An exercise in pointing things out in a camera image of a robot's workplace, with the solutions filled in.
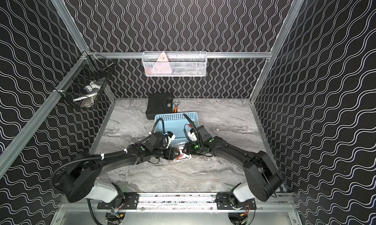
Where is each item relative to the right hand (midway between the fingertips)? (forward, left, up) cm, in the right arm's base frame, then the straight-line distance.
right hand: (185, 150), depth 85 cm
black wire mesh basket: (+34, +65, +21) cm, 76 cm away
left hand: (-1, +4, +1) cm, 4 cm away
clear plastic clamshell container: (-3, +2, -1) cm, 4 cm away
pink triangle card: (+42, +15, +29) cm, 53 cm away
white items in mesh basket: (+26, +55, +22) cm, 65 cm away
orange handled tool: (+38, +9, -5) cm, 39 cm away
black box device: (+38, +20, 0) cm, 43 cm away
